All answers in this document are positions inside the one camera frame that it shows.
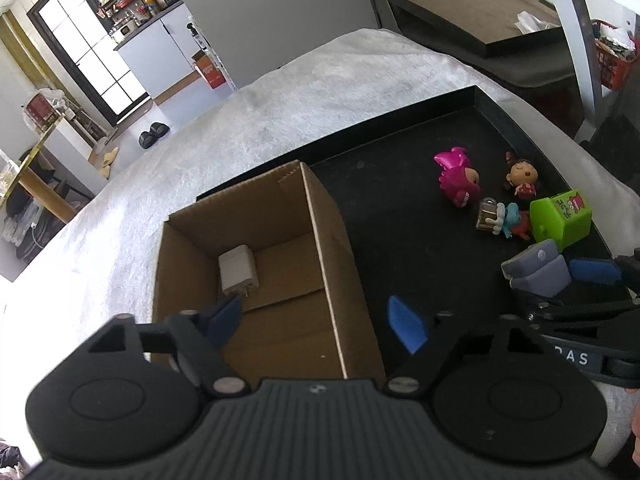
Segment red basket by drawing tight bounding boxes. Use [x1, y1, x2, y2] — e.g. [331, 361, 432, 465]
[590, 20, 640, 92]

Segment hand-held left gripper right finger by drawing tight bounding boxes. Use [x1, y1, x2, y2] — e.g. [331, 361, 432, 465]
[385, 295, 547, 397]

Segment orange box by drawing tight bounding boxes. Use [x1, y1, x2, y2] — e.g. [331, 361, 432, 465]
[192, 50, 230, 91]

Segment red dress girl figurine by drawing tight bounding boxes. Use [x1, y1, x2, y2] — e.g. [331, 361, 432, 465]
[502, 151, 541, 200]

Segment kitchen shelf with utensils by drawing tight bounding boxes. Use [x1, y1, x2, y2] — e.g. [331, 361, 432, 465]
[85, 0, 182, 45]

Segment round table with gold edge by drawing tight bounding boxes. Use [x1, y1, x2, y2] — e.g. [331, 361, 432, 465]
[0, 115, 76, 224]

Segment white low cabinet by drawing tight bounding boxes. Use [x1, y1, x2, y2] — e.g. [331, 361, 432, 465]
[47, 110, 112, 196]

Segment black framed glass door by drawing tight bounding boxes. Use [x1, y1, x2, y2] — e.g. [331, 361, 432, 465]
[27, 0, 152, 127]

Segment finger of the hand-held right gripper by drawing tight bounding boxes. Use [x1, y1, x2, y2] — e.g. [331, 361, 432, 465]
[515, 290, 640, 333]
[569, 247, 640, 286]

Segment green toy bin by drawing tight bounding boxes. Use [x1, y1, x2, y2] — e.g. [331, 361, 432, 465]
[529, 189, 593, 253]

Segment red tin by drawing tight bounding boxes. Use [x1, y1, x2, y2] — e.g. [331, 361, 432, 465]
[25, 92, 49, 128]

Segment white plastic bag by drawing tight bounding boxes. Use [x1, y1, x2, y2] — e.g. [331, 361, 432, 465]
[514, 10, 561, 36]

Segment beige slippers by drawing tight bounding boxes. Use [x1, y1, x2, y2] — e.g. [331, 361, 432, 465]
[99, 146, 122, 179]

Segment grey metal frame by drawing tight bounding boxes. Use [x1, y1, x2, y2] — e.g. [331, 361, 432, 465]
[550, 0, 640, 128]

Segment white kitchen cabinet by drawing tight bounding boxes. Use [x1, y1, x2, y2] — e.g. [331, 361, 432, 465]
[112, 0, 236, 107]

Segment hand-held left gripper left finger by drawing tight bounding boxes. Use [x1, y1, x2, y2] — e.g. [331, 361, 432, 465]
[87, 292, 251, 397]

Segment brown cardboard box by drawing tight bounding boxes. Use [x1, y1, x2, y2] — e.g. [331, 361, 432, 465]
[150, 160, 388, 386]

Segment grey toy sofa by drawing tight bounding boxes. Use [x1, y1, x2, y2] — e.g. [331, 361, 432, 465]
[501, 239, 572, 298]

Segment blue figurine with brown barrel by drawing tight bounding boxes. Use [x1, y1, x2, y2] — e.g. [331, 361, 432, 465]
[475, 198, 533, 242]

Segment white charger plug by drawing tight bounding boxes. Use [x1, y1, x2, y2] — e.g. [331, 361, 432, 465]
[217, 245, 261, 297]

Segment black tray with brown base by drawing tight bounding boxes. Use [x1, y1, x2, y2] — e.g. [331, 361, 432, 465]
[387, 0, 566, 58]

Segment pink dragon figurine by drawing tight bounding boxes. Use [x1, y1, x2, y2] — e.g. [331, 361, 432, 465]
[433, 146, 482, 209]

